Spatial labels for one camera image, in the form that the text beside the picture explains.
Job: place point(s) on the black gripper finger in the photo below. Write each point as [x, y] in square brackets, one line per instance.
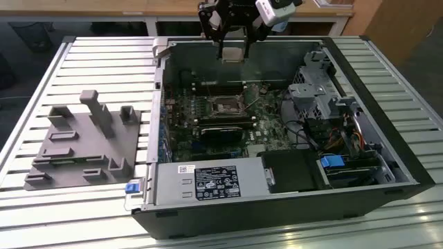
[247, 50]
[220, 50]

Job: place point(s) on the silver topped CPU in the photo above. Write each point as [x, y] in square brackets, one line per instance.
[232, 54]

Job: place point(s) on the CPU socket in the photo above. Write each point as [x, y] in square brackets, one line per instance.
[226, 106]

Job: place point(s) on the pale blue teach pendant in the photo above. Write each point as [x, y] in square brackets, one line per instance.
[280, 27]

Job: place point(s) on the metal drive cage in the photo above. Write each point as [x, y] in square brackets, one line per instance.
[311, 103]

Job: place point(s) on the black RAM stick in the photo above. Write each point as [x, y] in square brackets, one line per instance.
[224, 124]

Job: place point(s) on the green motherboard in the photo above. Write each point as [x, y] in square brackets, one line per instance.
[270, 129]

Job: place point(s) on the black small graphics card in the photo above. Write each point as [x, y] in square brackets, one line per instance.
[222, 135]

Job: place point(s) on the wooden desk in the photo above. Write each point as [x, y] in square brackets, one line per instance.
[103, 6]

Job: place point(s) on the silver chipset heatsink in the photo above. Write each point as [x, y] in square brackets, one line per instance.
[255, 150]

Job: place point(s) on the wooden cabinet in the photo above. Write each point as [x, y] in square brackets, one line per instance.
[398, 26]

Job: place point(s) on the black plastic shroud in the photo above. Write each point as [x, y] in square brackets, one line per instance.
[294, 171]

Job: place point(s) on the hard disk in blue carrier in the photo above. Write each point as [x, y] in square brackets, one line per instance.
[332, 162]

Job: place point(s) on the grey power supply unit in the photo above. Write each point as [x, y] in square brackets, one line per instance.
[172, 181]

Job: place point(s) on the grey parts rack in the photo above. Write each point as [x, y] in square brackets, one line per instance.
[85, 145]

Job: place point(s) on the black waste bin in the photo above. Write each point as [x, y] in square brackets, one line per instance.
[31, 36]

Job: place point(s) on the blue case latch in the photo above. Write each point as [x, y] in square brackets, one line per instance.
[132, 188]

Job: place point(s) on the black open PC case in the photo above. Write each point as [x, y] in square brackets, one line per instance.
[242, 218]

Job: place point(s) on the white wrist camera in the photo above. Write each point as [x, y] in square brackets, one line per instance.
[276, 10]

